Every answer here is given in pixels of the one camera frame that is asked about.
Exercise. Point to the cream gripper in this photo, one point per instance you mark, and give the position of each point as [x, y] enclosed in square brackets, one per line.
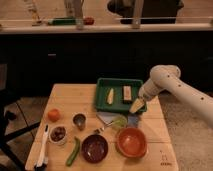
[137, 105]

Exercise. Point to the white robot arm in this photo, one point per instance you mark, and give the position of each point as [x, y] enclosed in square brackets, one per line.
[167, 77]

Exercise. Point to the tan bread slice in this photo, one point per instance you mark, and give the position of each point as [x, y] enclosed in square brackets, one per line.
[127, 95]

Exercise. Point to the blue grey cloth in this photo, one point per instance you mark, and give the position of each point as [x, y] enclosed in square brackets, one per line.
[107, 117]

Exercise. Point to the green plastic tray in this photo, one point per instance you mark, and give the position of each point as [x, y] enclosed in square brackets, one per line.
[103, 87]

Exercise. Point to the orange bowl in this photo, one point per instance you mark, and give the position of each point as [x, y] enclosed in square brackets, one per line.
[131, 142]

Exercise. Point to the small metal cup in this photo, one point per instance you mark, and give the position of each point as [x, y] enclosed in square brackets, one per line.
[80, 121]

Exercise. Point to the dark purple bowl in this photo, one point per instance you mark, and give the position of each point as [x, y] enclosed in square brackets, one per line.
[94, 148]

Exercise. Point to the green cucumber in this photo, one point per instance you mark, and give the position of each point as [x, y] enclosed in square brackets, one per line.
[74, 153]

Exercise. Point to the orange tomato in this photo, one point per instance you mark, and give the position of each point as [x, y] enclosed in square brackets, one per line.
[53, 115]

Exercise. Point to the white bowl with dark food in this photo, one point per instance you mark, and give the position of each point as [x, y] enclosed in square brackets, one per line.
[58, 135]

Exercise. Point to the red object on shelf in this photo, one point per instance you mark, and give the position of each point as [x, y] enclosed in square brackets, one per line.
[88, 21]

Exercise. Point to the white dish brush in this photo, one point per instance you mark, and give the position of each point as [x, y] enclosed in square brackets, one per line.
[41, 159]

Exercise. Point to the green box on shelf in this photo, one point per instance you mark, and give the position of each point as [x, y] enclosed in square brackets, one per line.
[61, 21]

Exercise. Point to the black chair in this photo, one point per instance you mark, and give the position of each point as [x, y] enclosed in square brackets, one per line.
[8, 97]

